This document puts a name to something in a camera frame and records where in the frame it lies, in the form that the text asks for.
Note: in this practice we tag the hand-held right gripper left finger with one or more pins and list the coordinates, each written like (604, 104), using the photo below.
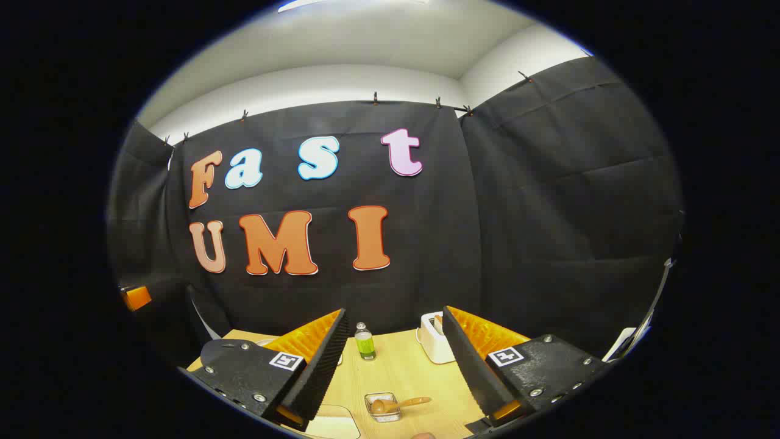
(323, 366)

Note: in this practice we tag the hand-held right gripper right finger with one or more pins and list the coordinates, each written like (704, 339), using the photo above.
(472, 372)

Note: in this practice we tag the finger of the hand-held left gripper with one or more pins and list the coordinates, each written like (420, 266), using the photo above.
(137, 297)

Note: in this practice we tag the clear container of white rice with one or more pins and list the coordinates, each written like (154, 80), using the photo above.
(332, 424)

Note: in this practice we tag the clear chopstick holder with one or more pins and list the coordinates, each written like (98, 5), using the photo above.
(382, 410)

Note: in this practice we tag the wooden spoon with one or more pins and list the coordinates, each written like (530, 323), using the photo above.
(402, 403)

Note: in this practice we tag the white toaster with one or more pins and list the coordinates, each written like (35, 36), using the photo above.
(434, 347)

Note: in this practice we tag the green drink bottle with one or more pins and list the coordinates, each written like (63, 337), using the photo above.
(365, 344)

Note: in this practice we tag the toasted bread slice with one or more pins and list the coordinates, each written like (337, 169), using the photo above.
(438, 323)

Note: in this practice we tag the white object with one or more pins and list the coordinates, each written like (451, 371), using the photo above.
(621, 341)

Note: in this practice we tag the black backdrop cloth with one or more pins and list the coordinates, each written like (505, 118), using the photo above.
(536, 213)

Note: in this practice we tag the row of black cloth clips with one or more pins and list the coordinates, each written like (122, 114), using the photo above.
(375, 97)

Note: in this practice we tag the ceiling light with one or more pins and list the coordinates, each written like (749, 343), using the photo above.
(298, 5)

